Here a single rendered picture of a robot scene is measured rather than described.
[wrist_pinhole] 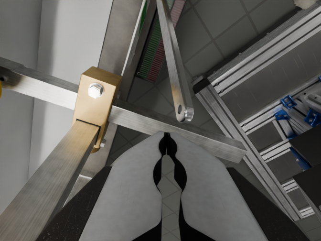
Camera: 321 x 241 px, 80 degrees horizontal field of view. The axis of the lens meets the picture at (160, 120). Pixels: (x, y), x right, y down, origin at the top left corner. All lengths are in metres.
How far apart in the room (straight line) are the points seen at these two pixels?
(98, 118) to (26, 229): 0.17
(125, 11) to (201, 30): 0.76
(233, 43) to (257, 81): 0.26
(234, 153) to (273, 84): 0.76
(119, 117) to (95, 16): 0.27
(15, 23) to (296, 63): 1.04
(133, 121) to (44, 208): 0.17
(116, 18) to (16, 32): 0.20
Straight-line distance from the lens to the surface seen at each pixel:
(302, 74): 1.14
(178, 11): 0.41
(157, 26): 0.41
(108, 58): 0.43
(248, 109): 1.09
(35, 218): 0.21
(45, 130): 0.67
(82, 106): 0.31
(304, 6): 0.29
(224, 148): 0.35
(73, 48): 0.54
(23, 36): 0.52
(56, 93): 0.32
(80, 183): 0.57
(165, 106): 1.22
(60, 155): 0.26
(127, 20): 0.41
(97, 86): 0.28
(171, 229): 2.09
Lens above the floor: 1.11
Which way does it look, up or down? 62 degrees down
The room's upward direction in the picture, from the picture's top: 180 degrees counter-clockwise
